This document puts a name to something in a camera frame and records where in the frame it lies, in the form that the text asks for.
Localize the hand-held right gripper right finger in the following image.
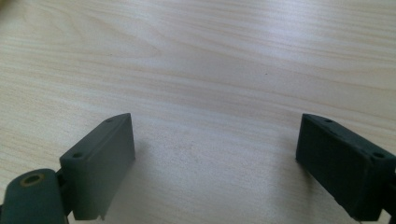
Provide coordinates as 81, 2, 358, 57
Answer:
295, 113, 396, 222

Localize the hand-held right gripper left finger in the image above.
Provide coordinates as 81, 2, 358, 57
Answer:
59, 112, 136, 221

